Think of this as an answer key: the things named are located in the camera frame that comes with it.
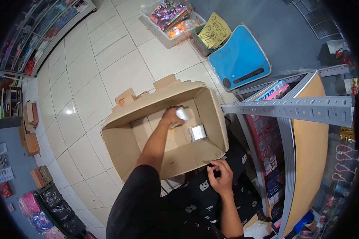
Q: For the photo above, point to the person's right hand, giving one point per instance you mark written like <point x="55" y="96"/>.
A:
<point x="223" y="180"/>

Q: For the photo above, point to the person's left hand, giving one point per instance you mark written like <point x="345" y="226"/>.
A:
<point x="170" y="117"/>

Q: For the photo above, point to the person's right fingers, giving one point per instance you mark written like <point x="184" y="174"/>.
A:
<point x="221" y="165"/>

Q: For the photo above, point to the person's left fingers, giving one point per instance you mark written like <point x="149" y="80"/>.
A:
<point x="178" y="108"/>

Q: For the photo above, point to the person's right thumb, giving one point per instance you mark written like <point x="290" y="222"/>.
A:
<point x="210" y="175"/>

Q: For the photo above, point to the white packet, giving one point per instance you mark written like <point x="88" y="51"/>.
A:
<point x="182" y="114"/>

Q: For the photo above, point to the silver wrapped packet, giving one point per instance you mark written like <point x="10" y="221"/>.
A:
<point x="197" y="133"/>

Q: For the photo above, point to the large open cardboard box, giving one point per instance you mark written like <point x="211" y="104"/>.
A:
<point x="128" y="146"/>

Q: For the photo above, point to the green plastic basket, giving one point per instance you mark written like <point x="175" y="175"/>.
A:
<point x="204" y="47"/>

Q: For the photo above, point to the white plastic bag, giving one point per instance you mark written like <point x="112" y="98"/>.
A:
<point x="257" y="229"/>

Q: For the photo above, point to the person's body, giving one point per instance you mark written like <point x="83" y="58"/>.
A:
<point x="143" y="206"/>

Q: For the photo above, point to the blue lap desk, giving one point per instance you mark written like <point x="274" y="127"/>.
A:
<point x="240" y="59"/>

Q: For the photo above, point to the yellow drawing sheet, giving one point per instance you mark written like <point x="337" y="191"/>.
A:
<point x="214" y="31"/>

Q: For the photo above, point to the white plastic basket with goods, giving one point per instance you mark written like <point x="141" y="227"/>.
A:
<point x="170" y="21"/>

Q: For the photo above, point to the grey metal shop shelf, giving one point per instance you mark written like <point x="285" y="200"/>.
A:
<point x="302" y="110"/>

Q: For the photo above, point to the stack of brown cartons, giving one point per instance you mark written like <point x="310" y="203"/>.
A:
<point x="30" y="131"/>

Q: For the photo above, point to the brown patterned boxes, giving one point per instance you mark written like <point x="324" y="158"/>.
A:
<point x="42" y="176"/>

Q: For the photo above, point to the glass display cabinet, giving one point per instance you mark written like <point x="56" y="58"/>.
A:
<point x="39" y="33"/>

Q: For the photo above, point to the row of wrapped bags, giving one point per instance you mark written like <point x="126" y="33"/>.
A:
<point x="48" y="215"/>

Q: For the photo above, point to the wall display of packets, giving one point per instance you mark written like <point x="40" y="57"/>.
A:
<point x="0" y="167"/>

